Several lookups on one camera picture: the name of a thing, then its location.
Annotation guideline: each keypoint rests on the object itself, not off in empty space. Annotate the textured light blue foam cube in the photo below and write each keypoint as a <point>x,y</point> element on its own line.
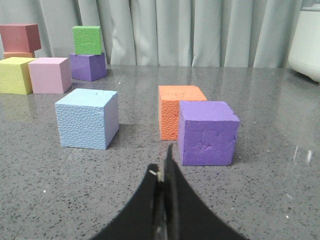
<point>88,118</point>

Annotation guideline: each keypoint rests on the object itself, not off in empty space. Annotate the grey curtain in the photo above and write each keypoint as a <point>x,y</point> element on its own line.
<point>197,33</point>

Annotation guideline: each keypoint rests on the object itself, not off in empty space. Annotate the orange foam cube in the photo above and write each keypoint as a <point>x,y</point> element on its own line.
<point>169,97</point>
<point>7,55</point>

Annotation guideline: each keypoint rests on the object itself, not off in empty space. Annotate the white appliance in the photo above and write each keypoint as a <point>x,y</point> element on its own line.
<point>304,54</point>

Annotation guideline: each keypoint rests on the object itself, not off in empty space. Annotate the purple foam cube front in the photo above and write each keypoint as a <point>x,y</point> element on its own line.
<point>207,133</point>

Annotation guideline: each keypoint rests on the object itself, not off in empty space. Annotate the yellow foam cube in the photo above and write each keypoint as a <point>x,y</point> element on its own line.
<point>15,76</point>

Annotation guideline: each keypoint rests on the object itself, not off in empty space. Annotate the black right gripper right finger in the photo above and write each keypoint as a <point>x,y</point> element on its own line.
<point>187,217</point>

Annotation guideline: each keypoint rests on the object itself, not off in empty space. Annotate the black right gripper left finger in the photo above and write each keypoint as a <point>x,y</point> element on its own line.
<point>135,221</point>

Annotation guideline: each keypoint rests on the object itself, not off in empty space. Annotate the purple foam cube back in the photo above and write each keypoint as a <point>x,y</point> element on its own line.
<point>88,67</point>

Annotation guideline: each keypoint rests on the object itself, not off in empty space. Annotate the purple foam cube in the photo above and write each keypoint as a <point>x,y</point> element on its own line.
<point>88,67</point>
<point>207,133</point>

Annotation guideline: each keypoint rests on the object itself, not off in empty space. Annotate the green foam cube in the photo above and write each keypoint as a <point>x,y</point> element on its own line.
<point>87,40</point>

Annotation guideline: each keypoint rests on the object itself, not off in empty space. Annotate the pink foam cube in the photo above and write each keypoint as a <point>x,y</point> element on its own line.
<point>50,75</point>

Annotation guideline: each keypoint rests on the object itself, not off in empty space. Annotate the orange foam cube near right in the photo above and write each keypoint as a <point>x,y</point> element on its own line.
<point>169,97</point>

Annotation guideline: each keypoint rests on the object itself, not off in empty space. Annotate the dark red foam cube stacked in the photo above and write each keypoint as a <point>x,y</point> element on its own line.
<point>20,37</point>

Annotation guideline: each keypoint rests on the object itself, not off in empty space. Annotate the orange foam cube back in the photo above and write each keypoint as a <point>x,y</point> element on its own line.
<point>7,55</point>

